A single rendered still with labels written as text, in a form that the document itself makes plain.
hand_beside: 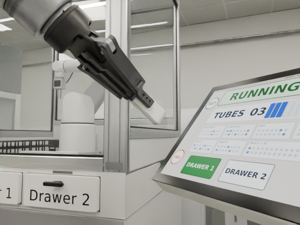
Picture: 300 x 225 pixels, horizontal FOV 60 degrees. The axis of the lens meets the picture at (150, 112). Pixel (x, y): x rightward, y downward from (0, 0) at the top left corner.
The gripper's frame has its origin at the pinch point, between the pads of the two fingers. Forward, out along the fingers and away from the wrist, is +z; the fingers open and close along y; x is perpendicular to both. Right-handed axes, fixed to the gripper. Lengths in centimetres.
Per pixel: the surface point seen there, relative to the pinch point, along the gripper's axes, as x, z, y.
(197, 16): -281, 69, 234
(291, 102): -13.3, 16.5, -14.2
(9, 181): 26, -2, 69
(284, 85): -18.5, 16.7, -11.1
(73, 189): 17, 13, 49
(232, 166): 1.1, 16.1, -8.2
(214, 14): -291, 83, 215
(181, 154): -1.1, 16.3, 7.8
